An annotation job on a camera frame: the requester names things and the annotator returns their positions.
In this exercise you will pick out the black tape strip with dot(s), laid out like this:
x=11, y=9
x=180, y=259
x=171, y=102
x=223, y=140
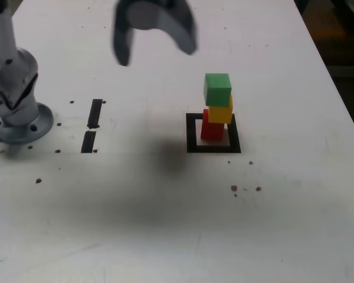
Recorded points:
x=94, y=112

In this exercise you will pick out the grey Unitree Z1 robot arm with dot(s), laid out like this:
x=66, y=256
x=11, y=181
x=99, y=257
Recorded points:
x=9, y=73

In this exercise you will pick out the red cube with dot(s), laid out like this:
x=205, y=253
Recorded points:
x=211, y=131

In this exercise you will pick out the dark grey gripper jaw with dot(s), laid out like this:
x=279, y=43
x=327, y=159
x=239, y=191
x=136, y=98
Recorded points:
x=122, y=41

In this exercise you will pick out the green cube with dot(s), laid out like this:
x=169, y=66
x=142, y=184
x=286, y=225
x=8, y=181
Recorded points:
x=216, y=88

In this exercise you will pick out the yellow cube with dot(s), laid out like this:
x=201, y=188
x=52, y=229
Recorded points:
x=221, y=115

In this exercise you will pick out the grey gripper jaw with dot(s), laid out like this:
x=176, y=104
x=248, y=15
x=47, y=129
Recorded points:
x=180, y=26

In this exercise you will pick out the black tape square outline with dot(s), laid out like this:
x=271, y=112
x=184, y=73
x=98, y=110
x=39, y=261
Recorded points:
x=191, y=138

